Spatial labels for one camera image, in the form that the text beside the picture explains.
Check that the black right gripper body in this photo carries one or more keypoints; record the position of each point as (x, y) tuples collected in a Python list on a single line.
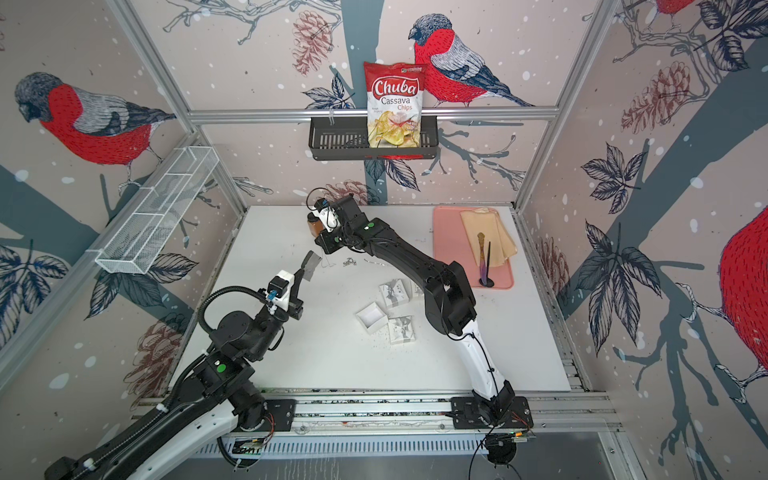
[(331, 242)]

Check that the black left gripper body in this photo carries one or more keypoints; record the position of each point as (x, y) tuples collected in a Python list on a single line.
[(294, 309)]

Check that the white jewelry box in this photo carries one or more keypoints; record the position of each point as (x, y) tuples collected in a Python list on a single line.
[(372, 318), (394, 293)]

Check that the white lift-off box lid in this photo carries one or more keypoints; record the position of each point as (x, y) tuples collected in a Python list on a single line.
[(416, 290)]

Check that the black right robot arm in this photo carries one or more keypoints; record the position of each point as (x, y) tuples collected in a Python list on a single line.
[(449, 302)]

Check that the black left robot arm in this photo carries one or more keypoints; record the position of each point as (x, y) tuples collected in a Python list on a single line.
[(213, 396)]

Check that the orange spice jar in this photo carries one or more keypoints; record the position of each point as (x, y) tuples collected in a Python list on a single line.
[(315, 224)]

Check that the pink plastic tray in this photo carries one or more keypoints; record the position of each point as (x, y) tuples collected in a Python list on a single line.
[(450, 244)]

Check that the iridescent purple spoon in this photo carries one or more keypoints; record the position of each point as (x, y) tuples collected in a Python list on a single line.
[(480, 252)]

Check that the beige folded cloth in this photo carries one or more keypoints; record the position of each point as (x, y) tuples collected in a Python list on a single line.
[(489, 222)]

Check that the Chuba cassava chips bag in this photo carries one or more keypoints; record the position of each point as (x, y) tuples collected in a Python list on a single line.
[(394, 104)]

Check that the black spoon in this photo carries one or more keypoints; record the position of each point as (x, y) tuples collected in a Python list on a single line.
[(490, 282)]

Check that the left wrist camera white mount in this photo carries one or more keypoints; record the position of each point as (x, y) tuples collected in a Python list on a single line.
[(279, 290)]

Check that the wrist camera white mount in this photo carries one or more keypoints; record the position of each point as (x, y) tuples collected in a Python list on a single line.
[(279, 290), (325, 212)]

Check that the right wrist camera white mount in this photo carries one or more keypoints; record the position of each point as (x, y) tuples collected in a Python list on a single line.
[(325, 212)]

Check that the black wire wall basket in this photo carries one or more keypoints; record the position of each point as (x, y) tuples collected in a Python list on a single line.
[(345, 139)]

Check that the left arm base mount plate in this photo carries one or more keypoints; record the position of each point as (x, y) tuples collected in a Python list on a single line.
[(277, 415)]

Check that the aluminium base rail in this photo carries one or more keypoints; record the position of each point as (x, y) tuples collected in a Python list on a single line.
[(326, 413)]

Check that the white wire mesh shelf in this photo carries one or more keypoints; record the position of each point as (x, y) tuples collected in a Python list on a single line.
[(162, 204)]

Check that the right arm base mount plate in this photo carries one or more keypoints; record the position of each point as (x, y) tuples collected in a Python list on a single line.
[(476, 413)]

